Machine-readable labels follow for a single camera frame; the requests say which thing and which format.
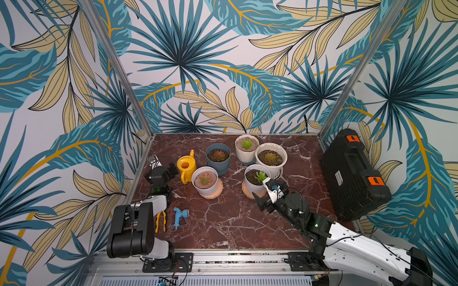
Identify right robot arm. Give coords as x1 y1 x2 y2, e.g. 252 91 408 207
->
254 193 433 286

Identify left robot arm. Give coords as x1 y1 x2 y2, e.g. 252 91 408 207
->
106 163 178 260

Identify blue pot red succulent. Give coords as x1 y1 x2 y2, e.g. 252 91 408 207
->
206 143 231 176

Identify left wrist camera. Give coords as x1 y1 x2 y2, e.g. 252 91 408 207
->
146 155 162 171

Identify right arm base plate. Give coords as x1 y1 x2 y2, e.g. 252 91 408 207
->
283 252 335 273

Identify black tool case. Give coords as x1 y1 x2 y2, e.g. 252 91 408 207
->
320 129 392 222

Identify white pot pink succulent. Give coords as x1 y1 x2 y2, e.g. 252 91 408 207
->
192 166 223 200

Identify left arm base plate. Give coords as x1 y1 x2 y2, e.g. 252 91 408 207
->
142 253 194 274

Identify blue spray nozzle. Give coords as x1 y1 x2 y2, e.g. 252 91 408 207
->
174 207 190 230

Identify white ribbed pot green succulent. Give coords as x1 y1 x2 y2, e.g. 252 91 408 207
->
235 134 260 166

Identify yellow handled pliers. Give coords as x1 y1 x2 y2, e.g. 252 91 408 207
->
155 211 167 234

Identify small white pot green succulent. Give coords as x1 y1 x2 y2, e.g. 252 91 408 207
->
242 164 271 200

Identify yellow plastic watering can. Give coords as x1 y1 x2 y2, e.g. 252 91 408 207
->
177 150 197 185

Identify aluminium frame post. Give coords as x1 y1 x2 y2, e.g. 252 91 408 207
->
79 0 154 140
318 1 407 146

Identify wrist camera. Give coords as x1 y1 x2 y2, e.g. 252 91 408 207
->
262 177 289 203
146 155 162 171

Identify left aluminium frame post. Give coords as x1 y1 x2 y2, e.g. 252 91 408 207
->
79 0 154 140

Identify right aluminium frame post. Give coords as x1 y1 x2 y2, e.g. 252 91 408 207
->
318 1 407 146

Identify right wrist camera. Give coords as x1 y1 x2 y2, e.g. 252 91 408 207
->
262 177 289 203

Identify aluminium front rail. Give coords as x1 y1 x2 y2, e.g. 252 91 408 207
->
83 249 374 286

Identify large white pot yellow succulent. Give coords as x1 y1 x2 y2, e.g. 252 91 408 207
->
255 143 287 179

